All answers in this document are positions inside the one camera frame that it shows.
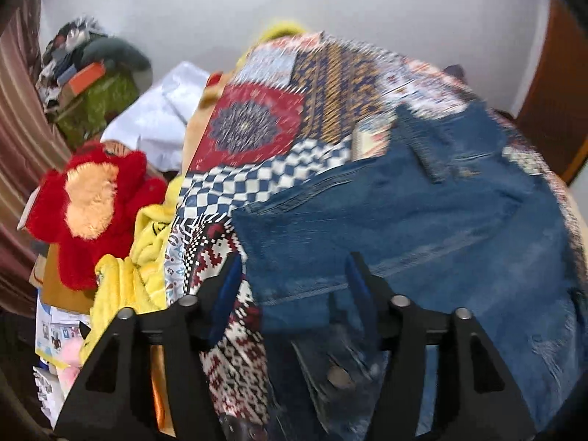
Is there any blue denim jacket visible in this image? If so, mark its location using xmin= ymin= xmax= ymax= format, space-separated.
xmin=231 ymin=101 xmax=587 ymax=440

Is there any yellow fleece blanket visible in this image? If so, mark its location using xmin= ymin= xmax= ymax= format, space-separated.
xmin=79 ymin=20 xmax=309 ymax=366

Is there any tan orange-trimmed blanket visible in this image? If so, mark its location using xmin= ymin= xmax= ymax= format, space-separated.
xmin=41 ymin=244 xmax=96 ymax=315

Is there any red plush toy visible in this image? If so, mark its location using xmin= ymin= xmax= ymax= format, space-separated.
xmin=25 ymin=141 xmax=168 ymax=291

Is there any striped brown curtain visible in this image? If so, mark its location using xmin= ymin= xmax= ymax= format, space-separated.
xmin=1 ymin=0 xmax=70 ymax=318

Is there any green patterned bag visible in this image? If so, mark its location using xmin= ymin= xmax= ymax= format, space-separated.
xmin=53 ymin=72 xmax=139 ymax=151

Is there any white cloth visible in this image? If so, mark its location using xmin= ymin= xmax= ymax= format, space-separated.
xmin=101 ymin=62 xmax=209 ymax=172

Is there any brown wooden door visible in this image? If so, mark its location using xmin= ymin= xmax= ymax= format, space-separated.
xmin=515 ymin=0 xmax=587 ymax=184

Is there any orange box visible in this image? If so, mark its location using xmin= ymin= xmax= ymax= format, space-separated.
xmin=64 ymin=62 xmax=105 ymax=97

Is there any patchwork patterned bedspread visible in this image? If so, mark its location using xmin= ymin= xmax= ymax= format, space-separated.
xmin=164 ymin=33 xmax=587 ymax=429

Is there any dark green plush pillow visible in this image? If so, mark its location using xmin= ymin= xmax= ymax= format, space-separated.
xmin=81 ymin=37 xmax=151 ymax=72

